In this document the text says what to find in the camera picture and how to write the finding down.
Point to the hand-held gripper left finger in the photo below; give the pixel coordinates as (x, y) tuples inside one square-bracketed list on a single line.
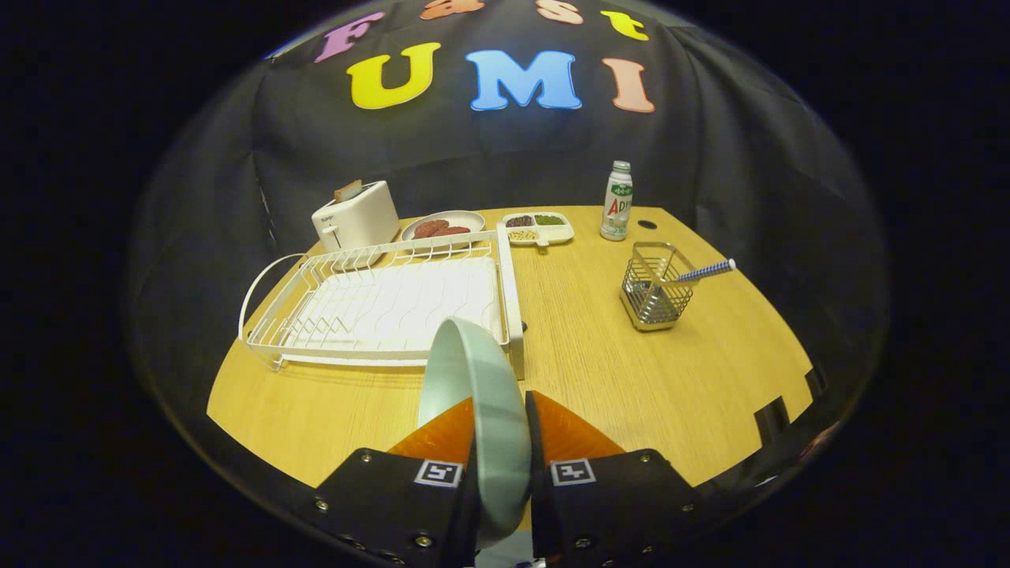
[(394, 505)]

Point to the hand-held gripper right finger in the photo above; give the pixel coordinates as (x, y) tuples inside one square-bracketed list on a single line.
[(615, 505)]

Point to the pale green plate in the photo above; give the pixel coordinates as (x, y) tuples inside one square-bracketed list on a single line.
[(493, 426)]

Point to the beige plate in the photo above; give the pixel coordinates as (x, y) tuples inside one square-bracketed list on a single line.
[(472, 220)]

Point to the red meat piece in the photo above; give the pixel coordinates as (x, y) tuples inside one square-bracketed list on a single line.
[(456, 231), (428, 229)]

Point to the white divided bean tray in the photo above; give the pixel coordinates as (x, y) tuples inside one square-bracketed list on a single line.
[(552, 233)]

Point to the white toaster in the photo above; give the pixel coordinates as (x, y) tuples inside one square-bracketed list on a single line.
[(359, 221)]

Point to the white green drink bottle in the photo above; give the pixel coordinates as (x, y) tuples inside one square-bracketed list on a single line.
[(616, 209)]

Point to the toast slice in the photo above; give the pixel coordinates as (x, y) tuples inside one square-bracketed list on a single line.
[(347, 191)]

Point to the black backdrop cloth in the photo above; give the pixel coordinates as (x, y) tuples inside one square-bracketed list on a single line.
[(489, 150)]

